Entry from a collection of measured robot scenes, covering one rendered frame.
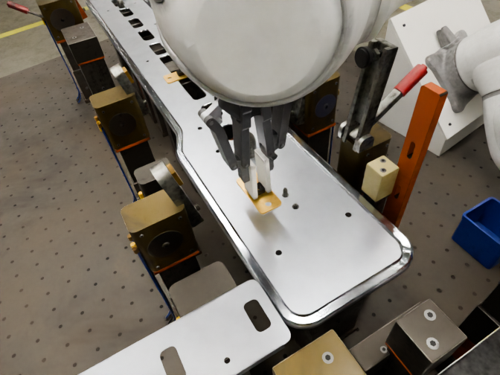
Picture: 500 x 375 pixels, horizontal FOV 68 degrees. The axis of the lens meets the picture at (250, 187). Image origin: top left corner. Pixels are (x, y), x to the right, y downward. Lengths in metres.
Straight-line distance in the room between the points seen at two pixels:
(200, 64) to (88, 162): 1.13
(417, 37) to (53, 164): 1.15
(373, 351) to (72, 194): 0.94
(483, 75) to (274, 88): 0.96
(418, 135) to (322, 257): 0.21
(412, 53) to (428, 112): 0.62
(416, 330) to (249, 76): 0.34
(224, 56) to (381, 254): 0.45
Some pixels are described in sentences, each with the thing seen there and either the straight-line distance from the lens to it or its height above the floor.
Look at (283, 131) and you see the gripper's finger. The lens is 0.51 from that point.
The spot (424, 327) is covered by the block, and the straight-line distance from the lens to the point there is 0.44.
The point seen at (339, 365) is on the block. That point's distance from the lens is 0.43.
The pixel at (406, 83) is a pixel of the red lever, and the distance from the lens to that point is 0.65.
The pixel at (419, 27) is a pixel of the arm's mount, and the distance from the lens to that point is 1.19.
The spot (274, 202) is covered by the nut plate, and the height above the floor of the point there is 1.04.
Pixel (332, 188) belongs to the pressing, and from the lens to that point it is 0.63.
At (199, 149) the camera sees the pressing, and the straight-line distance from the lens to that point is 0.72.
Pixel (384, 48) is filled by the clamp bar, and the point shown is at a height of 1.22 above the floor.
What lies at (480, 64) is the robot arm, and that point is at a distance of 1.11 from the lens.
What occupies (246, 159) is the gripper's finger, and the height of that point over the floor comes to 1.13.
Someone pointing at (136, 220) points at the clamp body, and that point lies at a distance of 0.58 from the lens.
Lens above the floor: 1.47
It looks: 48 degrees down
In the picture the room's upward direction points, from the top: 7 degrees counter-clockwise
